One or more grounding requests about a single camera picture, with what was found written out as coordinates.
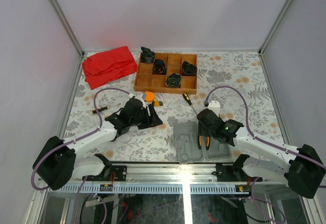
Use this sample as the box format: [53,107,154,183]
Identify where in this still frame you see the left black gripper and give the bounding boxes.
[130,105,164,130]

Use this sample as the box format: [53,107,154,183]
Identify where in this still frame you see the orange handled pliers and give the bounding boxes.
[197,135,211,150]

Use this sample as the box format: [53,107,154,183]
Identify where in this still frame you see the grey plastic tool case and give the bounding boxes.
[173,122,231,164]

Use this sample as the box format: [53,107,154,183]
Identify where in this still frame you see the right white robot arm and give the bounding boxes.
[197,108,325,199]

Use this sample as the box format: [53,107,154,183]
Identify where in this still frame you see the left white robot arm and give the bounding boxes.
[32,98,162,190]

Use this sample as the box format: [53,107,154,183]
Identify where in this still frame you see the orange hex key set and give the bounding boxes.
[152,100,163,107]

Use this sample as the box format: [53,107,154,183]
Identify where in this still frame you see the orange tape measure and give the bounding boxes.
[143,91,155,103]

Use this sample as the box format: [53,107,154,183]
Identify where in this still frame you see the black yellow phillips screwdriver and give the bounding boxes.
[182,93,198,116]

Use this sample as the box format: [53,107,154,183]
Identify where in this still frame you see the rolled dark belt bottom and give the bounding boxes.
[166,73,181,88]

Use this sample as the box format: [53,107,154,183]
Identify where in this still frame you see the rolled dark belt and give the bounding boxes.
[152,59,167,75]
[166,73,181,88]
[181,61,198,76]

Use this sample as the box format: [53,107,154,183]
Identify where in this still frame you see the rolled dark belt upper left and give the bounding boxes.
[152,59,167,75]

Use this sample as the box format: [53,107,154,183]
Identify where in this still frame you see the black yellow flat screwdriver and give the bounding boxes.
[92,103,121,114]

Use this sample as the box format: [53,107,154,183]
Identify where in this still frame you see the rolled dark belt right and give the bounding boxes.
[181,61,198,76]

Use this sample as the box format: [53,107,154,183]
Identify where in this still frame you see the rolled dark belt outside tray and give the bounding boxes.
[140,47,155,64]

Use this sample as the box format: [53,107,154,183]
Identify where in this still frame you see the red folded cloth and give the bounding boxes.
[82,46,138,90]

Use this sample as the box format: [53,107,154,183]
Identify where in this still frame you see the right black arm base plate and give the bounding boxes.
[211,162,256,182]

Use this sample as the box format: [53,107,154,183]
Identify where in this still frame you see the aluminium mounting rail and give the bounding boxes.
[63,162,313,184]

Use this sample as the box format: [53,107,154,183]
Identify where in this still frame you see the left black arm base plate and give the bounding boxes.
[101,165,127,182]

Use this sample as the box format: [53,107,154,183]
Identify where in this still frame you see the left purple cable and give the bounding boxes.
[30,88,134,191]

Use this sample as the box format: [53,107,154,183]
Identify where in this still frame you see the white slotted cable duct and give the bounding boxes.
[57,182,249,195]

